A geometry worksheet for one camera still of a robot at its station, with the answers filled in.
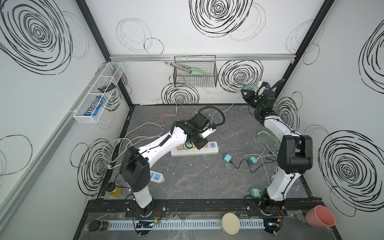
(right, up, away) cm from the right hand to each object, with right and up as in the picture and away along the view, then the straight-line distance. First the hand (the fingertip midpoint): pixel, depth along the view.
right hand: (241, 88), depth 87 cm
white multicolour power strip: (-17, -37, +6) cm, 41 cm away
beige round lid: (-12, -64, -23) cm, 69 cm away
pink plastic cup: (+26, -60, -24) cm, 70 cm away
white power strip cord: (-78, -33, -3) cm, 85 cm away
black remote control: (-73, 0, -7) cm, 73 cm away
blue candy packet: (-76, -15, -18) cm, 80 cm away
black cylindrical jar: (-69, -62, -26) cm, 96 cm away
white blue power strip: (-49, -51, -5) cm, 70 cm away
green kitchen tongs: (-30, +12, +5) cm, 33 cm away
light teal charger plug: (-8, -42, +2) cm, 42 cm away
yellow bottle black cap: (-67, -52, -16) cm, 86 cm away
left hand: (-22, -30, -5) cm, 38 cm away
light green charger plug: (-31, -30, -22) cm, 48 cm away
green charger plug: (+5, -57, -10) cm, 58 cm away
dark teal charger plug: (+7, -43, +1) cm, 44 cm away
